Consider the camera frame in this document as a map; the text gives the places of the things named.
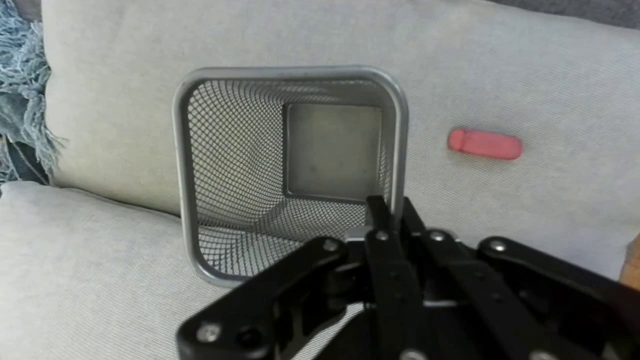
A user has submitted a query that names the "small red eraser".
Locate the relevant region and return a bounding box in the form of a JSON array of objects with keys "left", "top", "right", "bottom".
[{"left": 447, "top": 125, "right": 526, "bottom": 161}]

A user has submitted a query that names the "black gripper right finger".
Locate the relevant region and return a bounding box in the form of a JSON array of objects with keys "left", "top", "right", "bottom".
[{"left": 399, "top": 195, "right": 640, "bottom": 360}]

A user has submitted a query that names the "blue fringed throw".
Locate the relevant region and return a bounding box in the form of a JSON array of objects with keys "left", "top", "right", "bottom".
[{"left": 0, "top": 0, "right": 68, "bottom": 195}]

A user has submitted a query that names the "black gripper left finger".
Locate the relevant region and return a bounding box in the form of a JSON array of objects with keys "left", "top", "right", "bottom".
[{"left": 174, "top": 193, "right": 430, "bottom": 360}]

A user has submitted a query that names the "silver mesh pen holder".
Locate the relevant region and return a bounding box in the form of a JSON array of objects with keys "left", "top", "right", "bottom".
[{"left": 171, "top": 64, "right": 411, "bottom": 288}]

